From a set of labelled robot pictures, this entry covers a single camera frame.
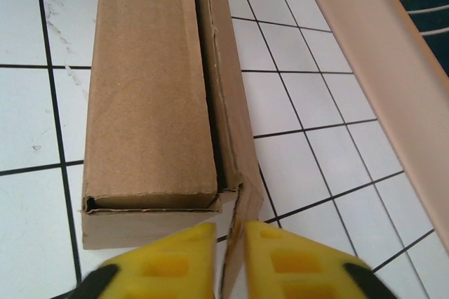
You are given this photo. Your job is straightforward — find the brown cardboard box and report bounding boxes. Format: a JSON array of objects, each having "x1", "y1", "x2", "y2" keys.
[{"x1": 79, "y1": 0, "x2": 264, "y2": 299}]

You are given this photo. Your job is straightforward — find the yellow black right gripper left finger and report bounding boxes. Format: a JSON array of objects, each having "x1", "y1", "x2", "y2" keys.
[{"x1": 68, "y1": 222, "x2": 217, "y2": 299}]

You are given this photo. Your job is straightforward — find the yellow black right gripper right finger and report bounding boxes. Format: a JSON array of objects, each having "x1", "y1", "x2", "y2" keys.
[{"x1": 243, "y1": 220, "x2": 378, "y2": 299}]

